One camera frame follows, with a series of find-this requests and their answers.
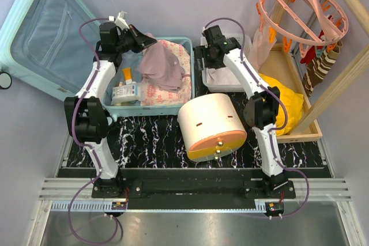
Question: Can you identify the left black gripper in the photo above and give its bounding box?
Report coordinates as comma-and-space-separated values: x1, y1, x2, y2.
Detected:
115, 24, 157, 54

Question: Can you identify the light purple knit top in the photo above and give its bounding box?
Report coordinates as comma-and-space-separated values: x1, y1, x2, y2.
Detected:
136, 40, 186, 92

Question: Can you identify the white round drum box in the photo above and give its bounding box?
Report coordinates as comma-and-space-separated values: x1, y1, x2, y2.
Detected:
178, 93, 247, 162

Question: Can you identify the light blue hard-shell suitcase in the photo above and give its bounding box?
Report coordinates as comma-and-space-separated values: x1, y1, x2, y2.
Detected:
1, 0, 195, 118

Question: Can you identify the white shirt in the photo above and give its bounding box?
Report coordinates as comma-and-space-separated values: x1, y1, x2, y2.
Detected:
205, 67, 240, 86

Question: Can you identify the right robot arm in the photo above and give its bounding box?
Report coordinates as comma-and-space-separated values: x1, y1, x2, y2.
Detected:
199, 25, 288, 198

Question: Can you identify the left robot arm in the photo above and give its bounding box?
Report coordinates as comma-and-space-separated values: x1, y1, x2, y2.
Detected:
63, 18, 157, 198

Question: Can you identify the white perforated plastic basket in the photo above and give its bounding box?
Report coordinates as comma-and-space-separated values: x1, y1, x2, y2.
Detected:
200, 34, 252, 93

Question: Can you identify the orange tube white cap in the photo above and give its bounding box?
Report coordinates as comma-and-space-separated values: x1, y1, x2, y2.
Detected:
122, 67, 133, 85

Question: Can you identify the translucent pink plastic bag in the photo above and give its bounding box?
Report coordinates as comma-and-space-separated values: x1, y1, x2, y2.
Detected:
248, 25, 277, 71

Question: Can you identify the cream pink-print cloth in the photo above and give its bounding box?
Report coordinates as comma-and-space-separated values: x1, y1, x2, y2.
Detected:
141, 42, 192, 106

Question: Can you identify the white toiletry pack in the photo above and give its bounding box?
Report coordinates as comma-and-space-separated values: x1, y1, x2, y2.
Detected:
111, 83, 143, 105

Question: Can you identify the wooden tray base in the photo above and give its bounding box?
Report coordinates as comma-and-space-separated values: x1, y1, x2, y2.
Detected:
260, 43, 322, 143

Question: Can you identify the yellow cloth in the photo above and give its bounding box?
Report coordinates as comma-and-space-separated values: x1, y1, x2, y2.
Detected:
260, 74, 304, 137

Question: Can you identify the pink round clip hanger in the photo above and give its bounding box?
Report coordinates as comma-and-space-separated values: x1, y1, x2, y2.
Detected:
257, 0, 349, 57

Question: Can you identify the red cloth item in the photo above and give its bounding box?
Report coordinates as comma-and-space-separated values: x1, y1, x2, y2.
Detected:
300, 47, 318, 65

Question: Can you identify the brown striped cloth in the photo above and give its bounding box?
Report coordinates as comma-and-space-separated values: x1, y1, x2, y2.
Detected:
302, 40, 342, 97

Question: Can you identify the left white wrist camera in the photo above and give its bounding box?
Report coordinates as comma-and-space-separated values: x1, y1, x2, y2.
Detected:
108, 10, 130, 31

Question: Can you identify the wooden hanger rack frame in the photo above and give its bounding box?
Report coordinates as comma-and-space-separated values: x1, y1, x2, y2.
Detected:
283, 0, 368, 141

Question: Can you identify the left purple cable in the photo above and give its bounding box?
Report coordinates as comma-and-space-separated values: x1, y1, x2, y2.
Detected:
67, 17, 124, 244

